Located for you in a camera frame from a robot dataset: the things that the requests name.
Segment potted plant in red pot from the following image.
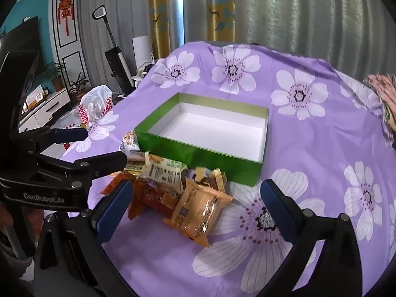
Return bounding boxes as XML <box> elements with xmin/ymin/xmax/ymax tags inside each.
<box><xmin>46</xmin><ymin>62</ymin><xmax>67</xmax><ymax>92</ymax></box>

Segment white red printed plastic bag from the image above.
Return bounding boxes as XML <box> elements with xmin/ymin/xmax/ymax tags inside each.
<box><xmin>79</xmin><ymin>84</ymin><xmax>113</xmax><ymax>127</ymax></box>

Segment tangle of cords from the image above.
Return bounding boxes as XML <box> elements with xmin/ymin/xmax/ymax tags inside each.
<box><xmin>133</xmin><ymin>59</ymin><xmax>161</xmax><ymax>81</ymax></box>

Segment dark gold snack packet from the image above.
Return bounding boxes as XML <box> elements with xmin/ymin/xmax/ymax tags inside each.
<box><xmin>193</xmin><ymin>167</ymin><xmax>228</xmax><ymax>192</ymax></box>

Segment white television cabinet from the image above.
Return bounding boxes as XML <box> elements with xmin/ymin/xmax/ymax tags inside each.
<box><xmin>19</xmin><ymin>88</ymin><xmax>72</xmax><ymax>127</ymax></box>

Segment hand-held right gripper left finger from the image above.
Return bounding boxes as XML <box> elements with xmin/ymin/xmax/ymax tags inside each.
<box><xmin>34</xmin><ymin>179</ymin><xmax>137</xmax><ymax>297</ymax></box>

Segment pink patterned cloth pile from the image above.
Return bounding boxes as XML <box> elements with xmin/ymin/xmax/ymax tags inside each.
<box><xmin>363</xmin><ymin>73</ymin><xmax>396</xmax><ymax>149</ymax></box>

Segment purple floral cloth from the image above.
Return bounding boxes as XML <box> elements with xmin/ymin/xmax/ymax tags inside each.
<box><xmin>60</xmin><ymin>40</ymin><xmax>396</xmax><ymax>297</ymax></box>

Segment red cartoon snack packet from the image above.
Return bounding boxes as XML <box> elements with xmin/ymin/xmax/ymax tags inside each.
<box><xmin>128</xmin><ymin>179</ymin><xmax>183</xmax><ymax>220</ymax></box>

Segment white standing unit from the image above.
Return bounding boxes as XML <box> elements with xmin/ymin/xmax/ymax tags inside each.
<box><xmin>132</xmin><ymin>35</ymin><xmax>155</xmax><ymax>72</ymax></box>

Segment black television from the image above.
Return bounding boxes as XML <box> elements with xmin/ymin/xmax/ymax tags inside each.
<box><xmin>0</xmin><ymin>15</ymin><xmax>40</xmax><ymax>84</ymax></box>

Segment green cardboard box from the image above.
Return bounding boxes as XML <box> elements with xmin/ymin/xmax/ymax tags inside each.
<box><xmin>134</xmin><ymin>92</ymin><xmax>269</xmax><ymax>187</ymax></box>

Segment brown orange snack packet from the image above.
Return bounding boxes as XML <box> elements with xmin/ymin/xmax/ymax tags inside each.
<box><xmin>101</xmin><ymin>173</ymin><xmax>137</xmax><ymax>196</ymax></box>

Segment pale yellow corn snack packet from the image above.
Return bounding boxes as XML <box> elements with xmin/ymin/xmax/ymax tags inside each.
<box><xmin>138</xmin><ymin>153</ymin><xmax>189</xmax><ymax>194</ymax></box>

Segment peanut snack packet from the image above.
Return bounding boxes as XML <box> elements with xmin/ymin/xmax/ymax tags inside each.
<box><xmin>120</xmin><ymin>130</ymin><xmax>140</xmax><ymax>155</ymax></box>

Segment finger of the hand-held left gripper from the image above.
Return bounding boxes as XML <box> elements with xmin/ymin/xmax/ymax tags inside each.
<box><xmin>29</xmin><ymin>151</ymin><xmax>128</xmax><ymax>189</ymax></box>
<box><xmin>9</xmin><ymin>127</ymin><xmax>89</xmax><ymax>155</ymax></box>

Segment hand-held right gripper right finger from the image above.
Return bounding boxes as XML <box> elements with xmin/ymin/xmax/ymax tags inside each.
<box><xmin>260</xmin><ymin>179</ymin><xmax>363</xmax><ymax>297</ymax></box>

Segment grey sheer curtain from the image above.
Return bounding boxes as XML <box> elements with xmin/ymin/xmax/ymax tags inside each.
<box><xmin>235</xmin><ymin>0</ymin><xmax>393</xmax><ymax>78</ymax></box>
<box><xmin>77</xmin><ymin>0</ymin><xmax>152</xmax><ymax>93</ymax></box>

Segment red knot wall ornament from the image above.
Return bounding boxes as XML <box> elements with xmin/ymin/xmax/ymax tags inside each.
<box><xmin>57</xmin><ymin>0</ymin><xmax>75</xmax><ymax>36</ymax></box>

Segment small yellow box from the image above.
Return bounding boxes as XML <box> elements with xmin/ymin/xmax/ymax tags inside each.
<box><xmin>26</xmin><ymin>85</ymin><xmax>44</xmax><ymax>107</ymax></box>

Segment small dark potted plant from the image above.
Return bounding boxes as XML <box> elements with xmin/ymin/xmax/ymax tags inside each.
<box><xmin>68</xmin><ymin>73</ymin><xmax>90</xmax><ymax>101</ymax></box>

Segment black upright vacuum cleaner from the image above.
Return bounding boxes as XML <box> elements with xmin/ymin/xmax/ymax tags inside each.
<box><xmin>92</xmin><ymin>5</ymin><xmax>135</xmax><ymax>96</ymax></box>

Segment yellow patterned curtain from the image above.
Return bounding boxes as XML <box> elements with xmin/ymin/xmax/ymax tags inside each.
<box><xmin>206</xmin><ymin>0</ymin><xmax>236</xmax><ymax>42</ymax></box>
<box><xmin>148</xmin><ymin>0</ymin><xmax>171</xmax><ymax>61</ymax></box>

